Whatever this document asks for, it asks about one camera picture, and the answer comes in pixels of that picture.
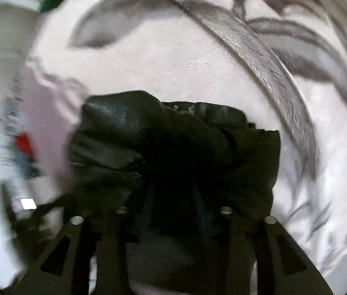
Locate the black leather jacket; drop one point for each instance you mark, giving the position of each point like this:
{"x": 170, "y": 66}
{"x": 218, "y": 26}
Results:
{"x": 178, "y": 163}

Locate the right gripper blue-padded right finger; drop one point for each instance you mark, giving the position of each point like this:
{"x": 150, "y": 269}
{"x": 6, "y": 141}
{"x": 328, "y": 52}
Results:
{"x": 238, "y": 249}

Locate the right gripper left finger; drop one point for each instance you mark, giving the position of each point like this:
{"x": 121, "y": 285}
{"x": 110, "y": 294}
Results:
{"x": 64, "y": 266}

